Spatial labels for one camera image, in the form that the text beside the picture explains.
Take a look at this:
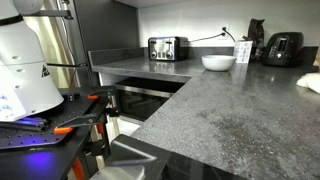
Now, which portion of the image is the white ceramic bowl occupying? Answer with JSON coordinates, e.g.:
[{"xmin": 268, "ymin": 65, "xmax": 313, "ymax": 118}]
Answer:
[{"xmin": 201, "ymin": 54, "xmax": 237, "ymax": 72}]

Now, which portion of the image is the black built-in dishwasher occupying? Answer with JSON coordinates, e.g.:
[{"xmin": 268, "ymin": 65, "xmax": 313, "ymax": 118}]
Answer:
[{"xmin": 114, "ymin": 76, "xmax": 186, "ymax": 123}]

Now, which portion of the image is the silver two-slot toaster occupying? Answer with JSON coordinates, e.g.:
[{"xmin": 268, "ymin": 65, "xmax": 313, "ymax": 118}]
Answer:
[{"xmin": 147, "ymin": 35, "xmax": 190, "ymax": 62}]

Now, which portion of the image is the black clamp with orange tips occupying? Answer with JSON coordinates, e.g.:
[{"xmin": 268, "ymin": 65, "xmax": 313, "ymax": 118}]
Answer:
[{"xmin": 53, "ymin": 85, "xmax": 120, "ymax": 136}]

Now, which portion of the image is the black glass-top stove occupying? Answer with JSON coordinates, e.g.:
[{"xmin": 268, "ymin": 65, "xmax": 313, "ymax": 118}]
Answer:
[{"xmin": 159, "ymin": 151, "xmax": 248, "ymax": 180}]

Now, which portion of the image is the white printed cardboard box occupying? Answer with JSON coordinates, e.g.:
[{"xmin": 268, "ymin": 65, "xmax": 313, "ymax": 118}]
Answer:
[{"xmin": 232, "ymin": 40, "xmax": 254, "ymax": 65}]

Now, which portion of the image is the stainless steel refrigerator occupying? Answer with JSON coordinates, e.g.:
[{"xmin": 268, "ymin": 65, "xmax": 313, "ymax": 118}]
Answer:
[{"xmin": 23, "ymin": 0, "xmax": 92, "ymax": 90}]

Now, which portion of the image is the dark brown coffee bag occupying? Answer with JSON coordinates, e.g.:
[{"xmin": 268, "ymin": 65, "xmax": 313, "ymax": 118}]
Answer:
[{"xmin": 247, "ymin": 18, "xmax": 266, "ymax": 61}]

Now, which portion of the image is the black kettle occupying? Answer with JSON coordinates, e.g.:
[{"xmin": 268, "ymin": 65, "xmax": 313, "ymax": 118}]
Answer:
[{"xmin": 261, "ymin": 31, "xmax": 305, "ymax": 68}]

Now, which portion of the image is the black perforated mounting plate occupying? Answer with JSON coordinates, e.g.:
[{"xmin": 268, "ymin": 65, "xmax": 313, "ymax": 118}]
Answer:
[{"xmin": 0, "ymin": 92, "xmax": 98, "ymax": 151}]

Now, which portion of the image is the white cloth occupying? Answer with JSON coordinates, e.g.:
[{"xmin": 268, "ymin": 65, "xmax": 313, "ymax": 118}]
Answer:
[{"xmin": 295, "ymin": 72, "xmax": 320, "ymax": 95}]

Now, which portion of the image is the black toaster power cable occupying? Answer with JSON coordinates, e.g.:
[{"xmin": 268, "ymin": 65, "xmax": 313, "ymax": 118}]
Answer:
[{"xmin": 187, "ymin": 32, "xmax": 226, "ymax": 44}]

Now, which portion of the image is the white wall power outlet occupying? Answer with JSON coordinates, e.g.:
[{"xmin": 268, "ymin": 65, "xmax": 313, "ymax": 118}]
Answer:
[{"xmin": 219, "ymin": 24, "xmax": 231, "ymax": 41}]

